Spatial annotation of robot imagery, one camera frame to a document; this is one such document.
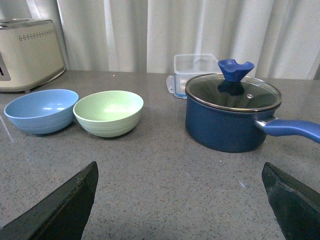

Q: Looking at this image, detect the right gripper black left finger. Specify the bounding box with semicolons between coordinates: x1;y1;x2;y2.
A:
0;161;99;240

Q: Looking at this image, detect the dark blue saucepan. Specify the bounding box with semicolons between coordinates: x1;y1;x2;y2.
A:
185;97;320;153

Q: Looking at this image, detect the light green bowl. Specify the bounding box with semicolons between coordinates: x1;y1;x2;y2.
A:
73;90;144;138

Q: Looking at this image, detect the cream toaster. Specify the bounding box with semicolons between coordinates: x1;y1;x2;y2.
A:
0;19;66;92

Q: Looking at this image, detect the glass lid blue knob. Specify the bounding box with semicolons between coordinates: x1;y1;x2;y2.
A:
185;59;282;113

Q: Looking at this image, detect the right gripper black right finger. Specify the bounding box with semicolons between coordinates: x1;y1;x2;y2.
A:
261;162;320;240

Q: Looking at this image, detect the white curtain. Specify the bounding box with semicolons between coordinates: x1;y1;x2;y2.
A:
0;0;320;80

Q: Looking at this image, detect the clear plastic food container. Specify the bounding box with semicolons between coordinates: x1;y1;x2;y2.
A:
166;53;221;99

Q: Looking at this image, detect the light blue bowl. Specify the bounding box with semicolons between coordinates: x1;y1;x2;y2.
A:
4;89;79;135

